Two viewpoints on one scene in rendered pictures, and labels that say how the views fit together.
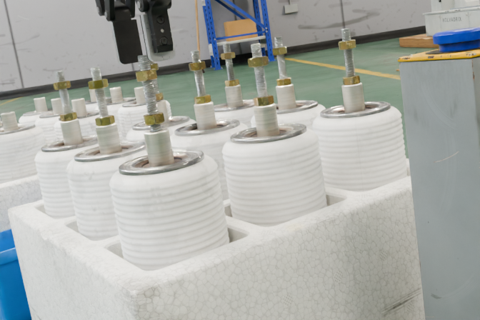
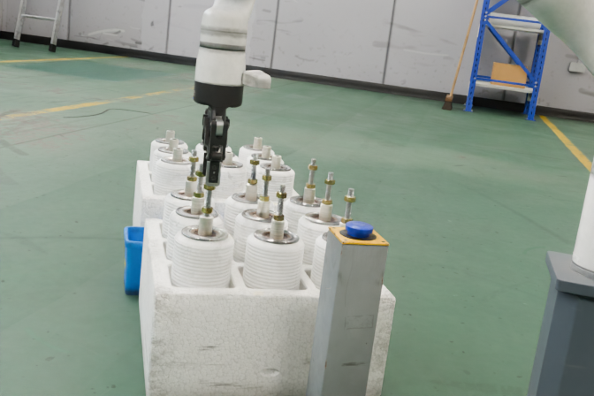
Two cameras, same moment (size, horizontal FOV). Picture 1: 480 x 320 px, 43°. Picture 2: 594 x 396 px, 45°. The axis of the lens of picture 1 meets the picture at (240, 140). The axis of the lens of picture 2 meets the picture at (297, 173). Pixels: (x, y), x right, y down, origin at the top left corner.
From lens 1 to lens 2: 0.66 m
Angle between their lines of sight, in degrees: 17
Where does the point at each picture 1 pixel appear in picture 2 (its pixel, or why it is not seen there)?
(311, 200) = (281, 283)
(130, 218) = (176, 256)
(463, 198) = (328, 311)
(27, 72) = (279, 54)
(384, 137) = not seen: hidden behind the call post
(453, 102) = (334, 262)
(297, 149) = (279, 252)
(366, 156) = not seen: hidden behind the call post
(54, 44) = (314, 34)
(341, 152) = (320, 262)
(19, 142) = (177, 171)
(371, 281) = (300, 340)
